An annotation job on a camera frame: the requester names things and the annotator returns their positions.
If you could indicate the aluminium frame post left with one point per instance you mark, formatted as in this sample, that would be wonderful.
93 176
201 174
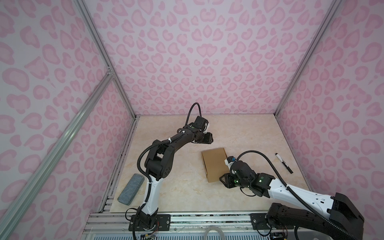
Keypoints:
100 46

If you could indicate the grey whiteboard eraser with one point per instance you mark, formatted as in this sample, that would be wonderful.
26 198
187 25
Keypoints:
131 189

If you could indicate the aluminium frame post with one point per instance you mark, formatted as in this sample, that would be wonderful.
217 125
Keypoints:
331 13
100 46

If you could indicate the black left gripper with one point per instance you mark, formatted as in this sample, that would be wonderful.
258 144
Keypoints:
208 138

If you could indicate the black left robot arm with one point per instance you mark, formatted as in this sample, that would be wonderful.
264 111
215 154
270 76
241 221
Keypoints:
156 163

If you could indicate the black marker pen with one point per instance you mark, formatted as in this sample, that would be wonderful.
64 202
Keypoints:
284 163

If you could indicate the diagonal aluminium frame bar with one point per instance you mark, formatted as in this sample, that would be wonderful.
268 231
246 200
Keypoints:
21 204

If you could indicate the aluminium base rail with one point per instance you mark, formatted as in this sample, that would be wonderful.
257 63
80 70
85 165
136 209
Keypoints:
189 226

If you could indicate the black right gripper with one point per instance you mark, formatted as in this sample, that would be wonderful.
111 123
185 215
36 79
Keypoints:
226 178

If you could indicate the brown cardboard paper box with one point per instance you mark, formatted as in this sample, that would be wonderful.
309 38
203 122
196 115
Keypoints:
214 164

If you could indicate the aluminium frame post right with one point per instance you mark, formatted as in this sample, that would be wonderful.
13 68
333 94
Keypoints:
331 13

